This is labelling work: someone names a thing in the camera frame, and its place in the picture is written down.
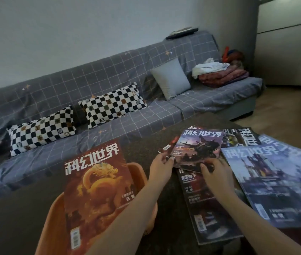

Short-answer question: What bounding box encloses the person's left hand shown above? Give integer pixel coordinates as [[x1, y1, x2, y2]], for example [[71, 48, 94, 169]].
[[148, 152, 175, 189]]

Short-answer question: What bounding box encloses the person's right hand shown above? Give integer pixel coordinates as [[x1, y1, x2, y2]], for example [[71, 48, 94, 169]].
[[199, 158, 237, 202]]

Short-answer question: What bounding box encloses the dark red cover magazine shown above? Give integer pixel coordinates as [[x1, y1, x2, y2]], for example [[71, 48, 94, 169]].
[[158, 135, 180, 157]]

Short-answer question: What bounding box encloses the purple sky aircraft magazine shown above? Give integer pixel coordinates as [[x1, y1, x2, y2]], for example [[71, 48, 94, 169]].
[[170, 127, 224, 174]]

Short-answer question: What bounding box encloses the dark mech cover magazine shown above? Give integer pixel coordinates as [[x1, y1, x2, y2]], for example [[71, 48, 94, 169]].
[[221, 127, 262, 148]]

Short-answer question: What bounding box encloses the grey blue cover magazine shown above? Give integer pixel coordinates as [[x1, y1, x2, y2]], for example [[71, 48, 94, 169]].
[[258, 134, 301, 183]]

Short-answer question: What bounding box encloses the orange plastic basket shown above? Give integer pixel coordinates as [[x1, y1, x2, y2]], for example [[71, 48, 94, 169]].
[[35, 162, 158, 255]]

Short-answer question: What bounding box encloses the person's right forearm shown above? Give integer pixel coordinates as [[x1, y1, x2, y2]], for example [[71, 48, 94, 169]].
[[217, 191, 301, 255]]

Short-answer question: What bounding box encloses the person's left forearm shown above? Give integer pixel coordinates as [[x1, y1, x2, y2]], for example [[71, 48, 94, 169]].
[[85, 180, 167, 255]]

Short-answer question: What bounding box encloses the dark speckled table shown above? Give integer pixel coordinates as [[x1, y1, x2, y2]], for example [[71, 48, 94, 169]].
[[0, 111, 301, 255]]

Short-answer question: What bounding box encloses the black white checkered pillow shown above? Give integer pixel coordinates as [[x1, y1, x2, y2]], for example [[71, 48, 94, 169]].
[[7, 104, 77, 157], [78, 82, 148, 129]]

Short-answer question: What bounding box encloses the plain grey cushion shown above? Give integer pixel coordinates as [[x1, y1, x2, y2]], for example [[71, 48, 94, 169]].
[[150, 57, 192, 101]]

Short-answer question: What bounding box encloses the folded dark red blanket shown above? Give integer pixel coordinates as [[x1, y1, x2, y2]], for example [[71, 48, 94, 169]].
[[198, 65, 250, 89]]

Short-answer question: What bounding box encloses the white crumpled cloth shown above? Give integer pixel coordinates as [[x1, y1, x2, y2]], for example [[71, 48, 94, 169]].
[[192, 57, 231, 79]]

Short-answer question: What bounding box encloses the grey checked covered sofa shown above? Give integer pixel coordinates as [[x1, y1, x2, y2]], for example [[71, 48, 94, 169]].
[[0, 30, 265, 204]]

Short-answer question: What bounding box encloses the orange red bag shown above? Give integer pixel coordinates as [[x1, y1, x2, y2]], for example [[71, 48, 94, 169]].
[[221, 46, 245, 66]]

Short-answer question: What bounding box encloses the black flat tray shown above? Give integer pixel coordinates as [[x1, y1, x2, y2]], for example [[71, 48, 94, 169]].
[[165, 28, 199, 40]]

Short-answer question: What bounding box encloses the pale booklet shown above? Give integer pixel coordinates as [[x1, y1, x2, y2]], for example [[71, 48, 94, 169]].
[[169, 26, 192, 35]]

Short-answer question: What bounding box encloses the white cabinet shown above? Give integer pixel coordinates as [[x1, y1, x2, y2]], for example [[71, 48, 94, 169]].
[[254, 0, 301, 87]]

